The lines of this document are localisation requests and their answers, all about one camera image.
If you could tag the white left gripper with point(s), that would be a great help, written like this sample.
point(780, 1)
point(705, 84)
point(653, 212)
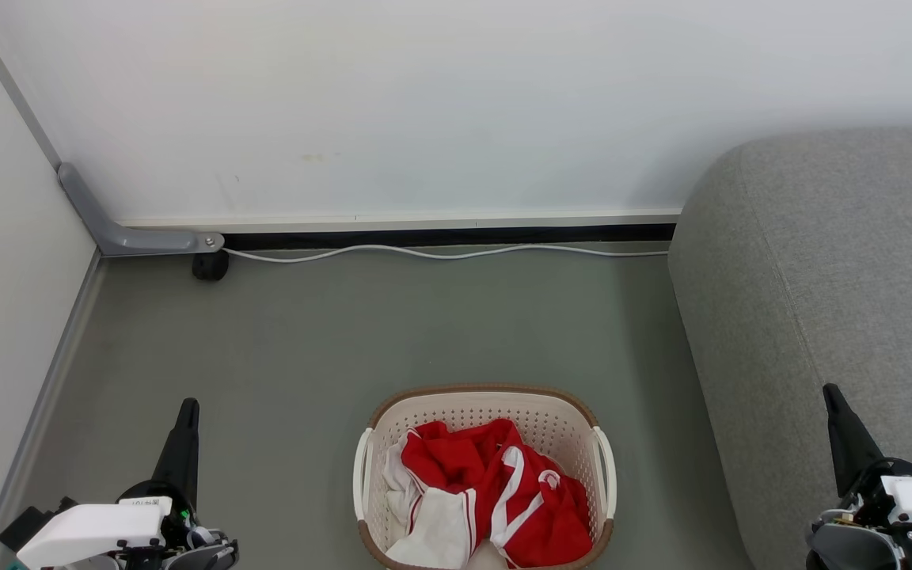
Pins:
point(84, 530)

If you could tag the white garment with red trim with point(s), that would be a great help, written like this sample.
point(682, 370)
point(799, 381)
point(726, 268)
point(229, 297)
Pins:
point(440, 526)

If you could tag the red shorts with white stripes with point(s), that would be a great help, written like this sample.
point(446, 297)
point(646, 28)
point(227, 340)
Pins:
point(551, 514)

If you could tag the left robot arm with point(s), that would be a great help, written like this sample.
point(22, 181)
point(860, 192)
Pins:
point(210, 554)

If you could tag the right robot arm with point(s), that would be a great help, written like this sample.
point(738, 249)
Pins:
point(852, 550)

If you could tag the grey fabric sofa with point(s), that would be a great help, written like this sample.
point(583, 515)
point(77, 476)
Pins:
point(820, 301)

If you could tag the black caster wheel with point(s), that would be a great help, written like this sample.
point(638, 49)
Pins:
point(210, 267)

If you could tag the grey metal partition foot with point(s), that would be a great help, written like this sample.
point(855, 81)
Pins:
point(139, 240)

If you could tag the cream perforated laundry basket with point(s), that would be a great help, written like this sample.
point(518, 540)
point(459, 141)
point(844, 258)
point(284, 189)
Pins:
point(488, 408)

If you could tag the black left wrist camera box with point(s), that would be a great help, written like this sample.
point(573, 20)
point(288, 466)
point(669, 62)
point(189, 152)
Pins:
point(28, 526)

